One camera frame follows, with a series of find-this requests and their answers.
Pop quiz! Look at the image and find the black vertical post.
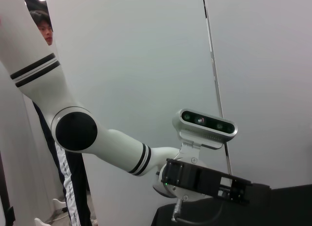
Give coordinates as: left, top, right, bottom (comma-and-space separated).
0, 150, 17, 226

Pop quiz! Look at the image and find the metal partition post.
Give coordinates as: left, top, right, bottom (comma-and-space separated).
202, 0, 234, 175

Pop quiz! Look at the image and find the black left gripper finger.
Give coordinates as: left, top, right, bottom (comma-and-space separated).
251, 183, 271, 200

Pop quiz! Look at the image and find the white floor stand foot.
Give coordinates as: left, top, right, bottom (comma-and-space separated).
52, 198, 69, 213

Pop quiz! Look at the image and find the white partition panel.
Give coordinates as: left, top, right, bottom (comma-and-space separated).
45, 0, 231, 226
203, 0, 312, 190

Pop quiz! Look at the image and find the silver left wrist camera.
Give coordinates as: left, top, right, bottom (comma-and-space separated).
172, 108, 238, 150

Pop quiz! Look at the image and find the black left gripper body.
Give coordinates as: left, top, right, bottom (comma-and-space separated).
159, 158, 253, 207

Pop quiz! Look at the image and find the person in dark tracksuit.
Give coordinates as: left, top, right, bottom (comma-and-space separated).
29, 10, 98, 226

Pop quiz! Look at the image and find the black tablecloth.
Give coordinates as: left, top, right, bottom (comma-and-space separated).
150, 184, 312, 226

